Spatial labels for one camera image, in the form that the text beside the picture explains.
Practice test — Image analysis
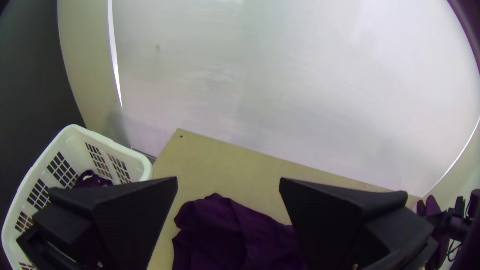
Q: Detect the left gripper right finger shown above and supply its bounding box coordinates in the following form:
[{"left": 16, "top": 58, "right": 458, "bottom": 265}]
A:
[{"left": 278, "top": 177, "right": 440, "bottom": 270}]

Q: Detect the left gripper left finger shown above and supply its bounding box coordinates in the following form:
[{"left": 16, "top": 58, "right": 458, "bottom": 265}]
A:
[{"left": 32, "top": 176, "right": 179, "bottom": 270}]

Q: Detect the pile of folded clothes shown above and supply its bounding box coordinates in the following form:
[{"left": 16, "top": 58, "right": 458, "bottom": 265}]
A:
[{"left": 416, "top": 194, "right": 451, "bottom": 260}]

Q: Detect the dark t-shirt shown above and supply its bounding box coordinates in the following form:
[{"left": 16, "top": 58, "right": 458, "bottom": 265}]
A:
[{"left": 171, "top": 193, "right": 310, "bottom": 270}]

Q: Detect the dark garment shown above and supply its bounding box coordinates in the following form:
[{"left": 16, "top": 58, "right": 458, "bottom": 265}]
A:
[{"left": 73, "top": 169, "right": 113, "bottom": 190}]

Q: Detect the white laundry basket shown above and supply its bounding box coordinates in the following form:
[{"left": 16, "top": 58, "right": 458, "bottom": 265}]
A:
[{"left": 1, "top": 124, "right": 154, "bottom": 270}]

